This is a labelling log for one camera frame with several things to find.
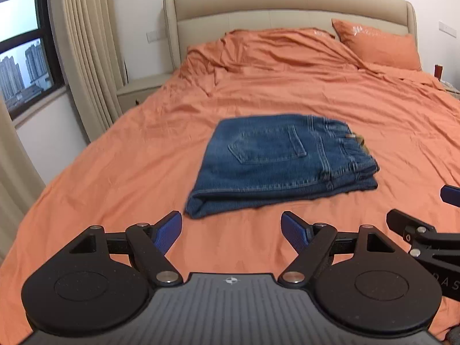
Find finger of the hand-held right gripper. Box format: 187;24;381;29
440;185;460;208
386;208;438;257

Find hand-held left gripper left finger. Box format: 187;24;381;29
68;210;184;287

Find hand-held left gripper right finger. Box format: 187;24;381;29
278;211;396;284

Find blue denim pants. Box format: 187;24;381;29
184;114;380;219

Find orange bed cover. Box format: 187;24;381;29
0;27;460;342

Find beige bedside table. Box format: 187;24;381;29
116;73;174;114

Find beige pleated curtain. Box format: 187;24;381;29
48;0;127;141
0;97;48;257

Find orange pillow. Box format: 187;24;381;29
331;19;422;71

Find beige padded headboard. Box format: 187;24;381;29
163;0;418;76

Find black framed window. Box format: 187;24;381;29
0;0;67;121

